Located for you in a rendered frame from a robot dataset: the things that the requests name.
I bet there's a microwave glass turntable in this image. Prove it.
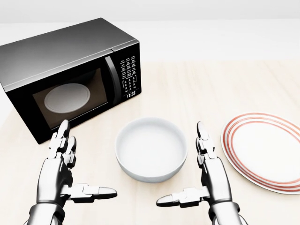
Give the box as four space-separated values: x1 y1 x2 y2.
44 83 91 115

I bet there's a silver robot left hand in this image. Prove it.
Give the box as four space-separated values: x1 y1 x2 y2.
35 120 118 206

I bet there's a white bowl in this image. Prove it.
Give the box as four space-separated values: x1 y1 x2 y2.
114 117 188 183

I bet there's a silver robot right hand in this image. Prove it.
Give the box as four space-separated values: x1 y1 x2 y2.
156 120 233 208

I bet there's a black microwave oven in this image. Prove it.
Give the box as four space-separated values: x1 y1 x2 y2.
0 17 143 145

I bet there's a white plate with red rings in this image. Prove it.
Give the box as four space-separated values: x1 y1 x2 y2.
220 112 300 195

